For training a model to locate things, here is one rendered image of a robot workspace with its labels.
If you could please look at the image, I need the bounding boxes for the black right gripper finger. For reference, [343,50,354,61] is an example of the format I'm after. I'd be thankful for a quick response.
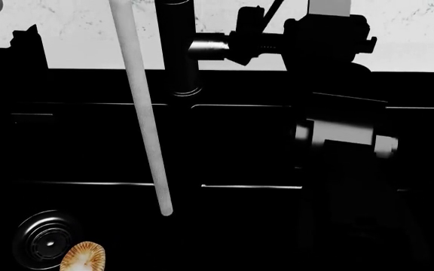
[229,5,267,38]
[225,32,289,67]

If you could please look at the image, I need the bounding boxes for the black metallic faucet handle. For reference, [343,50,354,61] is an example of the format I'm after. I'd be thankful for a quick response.
[188,32,231,61]

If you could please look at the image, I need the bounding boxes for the black faucet column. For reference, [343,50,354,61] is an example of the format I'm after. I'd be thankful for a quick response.
[154,0,203,97]

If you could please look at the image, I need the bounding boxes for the grey faucet spout tube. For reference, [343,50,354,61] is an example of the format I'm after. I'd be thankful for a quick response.
[108,0,174,217]

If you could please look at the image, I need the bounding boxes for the black sink basin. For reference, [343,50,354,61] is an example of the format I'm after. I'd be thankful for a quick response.
[0,67,434,271]

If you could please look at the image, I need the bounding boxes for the black silhouetted counter object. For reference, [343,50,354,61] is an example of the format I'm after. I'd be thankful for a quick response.
[0,23,50,70]

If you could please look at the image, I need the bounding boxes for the orange ribbed shell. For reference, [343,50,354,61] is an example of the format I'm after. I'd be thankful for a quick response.
[59,240,107,271]

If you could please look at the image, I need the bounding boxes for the thin black cable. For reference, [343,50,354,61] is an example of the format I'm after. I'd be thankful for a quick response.
[262,0,285,30]

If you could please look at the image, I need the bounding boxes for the grey gripper camera box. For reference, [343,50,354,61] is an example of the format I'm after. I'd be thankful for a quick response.
[308,0,350,17]

